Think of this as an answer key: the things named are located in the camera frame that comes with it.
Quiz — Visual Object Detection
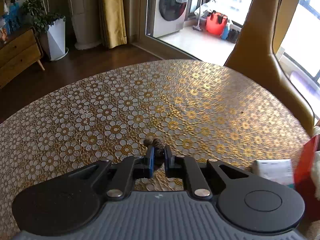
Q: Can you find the white tissue pack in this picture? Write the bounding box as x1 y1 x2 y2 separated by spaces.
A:
252 159 295 189

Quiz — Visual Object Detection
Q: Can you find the red bucket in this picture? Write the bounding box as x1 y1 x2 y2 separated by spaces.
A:
206 11 228 36

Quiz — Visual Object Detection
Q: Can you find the white plant pot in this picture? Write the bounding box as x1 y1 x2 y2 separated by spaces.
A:
47 19 68 61

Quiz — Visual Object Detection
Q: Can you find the white floor air conditioner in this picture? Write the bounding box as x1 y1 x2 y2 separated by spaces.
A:
68 0 101 50

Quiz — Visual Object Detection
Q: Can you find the wooden drawer cabinet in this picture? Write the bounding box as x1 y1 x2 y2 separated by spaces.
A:
0 27 45 88

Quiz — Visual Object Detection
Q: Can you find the yellow curtain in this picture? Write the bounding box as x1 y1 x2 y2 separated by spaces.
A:
99 0 127 49

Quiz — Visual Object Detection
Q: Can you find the red square box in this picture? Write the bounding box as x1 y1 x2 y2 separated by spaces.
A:
294 134 319 222

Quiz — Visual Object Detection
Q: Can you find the white washing machine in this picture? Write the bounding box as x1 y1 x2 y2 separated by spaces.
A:
148 0 188 38

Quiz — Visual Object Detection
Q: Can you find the mustard leather chair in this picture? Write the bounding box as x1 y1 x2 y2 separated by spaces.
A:
225 0 314 136

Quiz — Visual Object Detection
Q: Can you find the green potted plant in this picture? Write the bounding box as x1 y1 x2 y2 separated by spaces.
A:
7 0 66 34

